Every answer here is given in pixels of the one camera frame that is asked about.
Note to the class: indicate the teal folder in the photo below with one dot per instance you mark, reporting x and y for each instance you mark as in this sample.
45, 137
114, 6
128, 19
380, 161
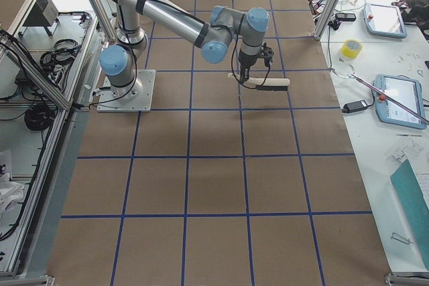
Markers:
415, 208

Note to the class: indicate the upper blue teach pendant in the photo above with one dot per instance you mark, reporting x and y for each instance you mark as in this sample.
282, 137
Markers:
384, 21

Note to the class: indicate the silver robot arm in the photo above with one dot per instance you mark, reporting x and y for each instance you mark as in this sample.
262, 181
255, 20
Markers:
213, 38

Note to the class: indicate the lower blue teach pendant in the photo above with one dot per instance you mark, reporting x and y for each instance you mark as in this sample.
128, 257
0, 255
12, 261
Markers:
407, 91

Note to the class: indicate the blue teach pendant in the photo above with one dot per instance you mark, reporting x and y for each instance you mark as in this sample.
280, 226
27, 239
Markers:
384, 21
407, 91

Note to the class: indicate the yellow tape roll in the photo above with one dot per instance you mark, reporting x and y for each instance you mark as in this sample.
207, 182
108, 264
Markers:
351, 48

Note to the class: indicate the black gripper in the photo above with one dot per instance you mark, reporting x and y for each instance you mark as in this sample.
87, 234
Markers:
247, 61

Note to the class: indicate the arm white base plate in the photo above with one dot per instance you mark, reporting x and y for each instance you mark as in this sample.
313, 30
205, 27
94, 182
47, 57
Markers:
133, 98

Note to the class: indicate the beige hand brush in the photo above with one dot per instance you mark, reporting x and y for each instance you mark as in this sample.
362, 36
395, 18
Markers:
262, 84

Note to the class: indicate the grey metal box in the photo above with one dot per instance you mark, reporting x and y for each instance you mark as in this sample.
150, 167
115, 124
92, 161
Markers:
43, 14

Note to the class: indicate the black power adapter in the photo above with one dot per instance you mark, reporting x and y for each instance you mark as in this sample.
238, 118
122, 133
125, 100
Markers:
355, 106

